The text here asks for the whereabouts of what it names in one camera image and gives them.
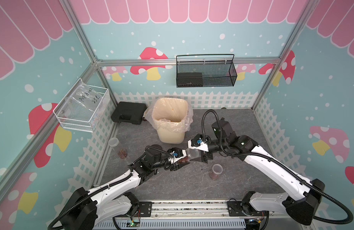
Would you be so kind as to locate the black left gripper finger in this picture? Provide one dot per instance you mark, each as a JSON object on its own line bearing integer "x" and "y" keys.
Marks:
{"x": 181, "y": 151}
{"x": 177, "y": 166}

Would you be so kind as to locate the cream plastic trash bin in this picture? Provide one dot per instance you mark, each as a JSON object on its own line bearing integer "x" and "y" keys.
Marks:
{"x": 169, "y": 137}

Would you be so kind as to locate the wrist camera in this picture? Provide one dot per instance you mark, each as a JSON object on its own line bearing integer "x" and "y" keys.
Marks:
{"x": 202, "y": 147}
{"x": 172, "y": 159}

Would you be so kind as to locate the clear plastic bin liner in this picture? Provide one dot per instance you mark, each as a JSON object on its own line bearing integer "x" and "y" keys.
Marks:
{"x": 172, "y": 114}

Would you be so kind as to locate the black plastic tool case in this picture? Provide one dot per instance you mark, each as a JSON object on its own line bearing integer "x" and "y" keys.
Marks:
{"x": 129, "y": 112}

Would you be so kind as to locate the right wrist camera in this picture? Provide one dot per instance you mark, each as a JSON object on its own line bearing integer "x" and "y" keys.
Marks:
{"x": 202, "y": 147}

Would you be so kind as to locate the white wire wall basket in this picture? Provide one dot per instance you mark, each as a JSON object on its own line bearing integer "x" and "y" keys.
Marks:
{"x": 70, "y": 125}

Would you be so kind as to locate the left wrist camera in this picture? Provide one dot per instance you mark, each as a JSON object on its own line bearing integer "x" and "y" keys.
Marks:
{"x": 172, "y": 159}

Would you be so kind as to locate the clear tea jar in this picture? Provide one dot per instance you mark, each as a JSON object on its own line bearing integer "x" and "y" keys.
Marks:
{"x": 117, "y": 147}
{"x": 183, "y": 157}
{"x": 216, "y": 172}

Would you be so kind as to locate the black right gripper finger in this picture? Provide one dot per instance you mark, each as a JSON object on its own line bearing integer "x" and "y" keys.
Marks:
{"x": 197, "y": 140}
{"x": 205, "y": 158}

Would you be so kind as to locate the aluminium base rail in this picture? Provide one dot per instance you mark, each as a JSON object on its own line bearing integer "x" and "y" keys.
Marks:
{"x": 201, "y": 215}

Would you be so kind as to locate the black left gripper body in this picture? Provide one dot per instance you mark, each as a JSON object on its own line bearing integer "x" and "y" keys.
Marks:
{"x": 170, "y": 149}

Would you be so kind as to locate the clear jar lid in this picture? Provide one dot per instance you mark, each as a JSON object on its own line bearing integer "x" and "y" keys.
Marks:
{"x": 194, "y": 155}

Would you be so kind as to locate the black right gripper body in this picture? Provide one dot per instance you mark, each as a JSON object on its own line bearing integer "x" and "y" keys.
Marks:
{"x": 213, "y": 148}

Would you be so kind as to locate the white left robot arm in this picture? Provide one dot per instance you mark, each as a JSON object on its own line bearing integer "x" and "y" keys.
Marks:
{"x": 86, "y": 208}

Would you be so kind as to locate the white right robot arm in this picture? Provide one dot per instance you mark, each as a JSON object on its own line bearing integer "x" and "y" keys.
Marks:
{"x": 297, "y": 200}

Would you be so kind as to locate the black box in basket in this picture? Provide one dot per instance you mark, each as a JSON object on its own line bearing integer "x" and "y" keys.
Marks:
{"x": 189, "y": 79}

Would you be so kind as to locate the clear plastic bag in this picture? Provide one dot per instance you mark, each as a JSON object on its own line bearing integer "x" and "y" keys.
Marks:
{"x": 85, "y": 105}

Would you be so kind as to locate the black wire mesh basket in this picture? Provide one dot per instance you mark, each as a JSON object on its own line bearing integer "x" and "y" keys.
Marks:
{"x": 218, "y": 70}

